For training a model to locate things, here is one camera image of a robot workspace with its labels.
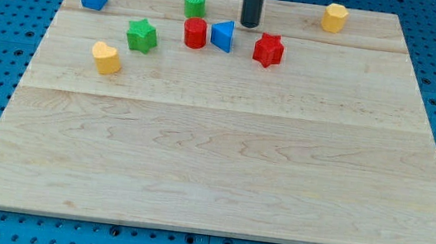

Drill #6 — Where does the blue triangle block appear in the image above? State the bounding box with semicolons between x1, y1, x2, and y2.
210;21;235;53

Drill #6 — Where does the red cylinder block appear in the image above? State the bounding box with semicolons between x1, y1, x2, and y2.
184;17;208;50

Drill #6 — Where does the green star block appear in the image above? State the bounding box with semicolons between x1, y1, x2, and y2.
126;19;157;54

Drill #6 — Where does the yellow heart block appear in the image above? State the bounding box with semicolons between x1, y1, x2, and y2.
92;41;122;75

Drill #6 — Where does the light wooden board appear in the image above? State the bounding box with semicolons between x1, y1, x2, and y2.
0;0;436;244

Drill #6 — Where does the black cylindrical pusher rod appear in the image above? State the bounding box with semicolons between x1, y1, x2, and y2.
240;0;265;29

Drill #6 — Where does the red star block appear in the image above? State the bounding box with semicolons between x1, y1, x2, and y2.
252;32;285;68

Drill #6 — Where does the green cylinder block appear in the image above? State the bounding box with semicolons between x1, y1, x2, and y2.
184;0;206;18

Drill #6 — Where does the yellow hexagon block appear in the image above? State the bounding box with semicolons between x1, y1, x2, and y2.
321;2;350;33

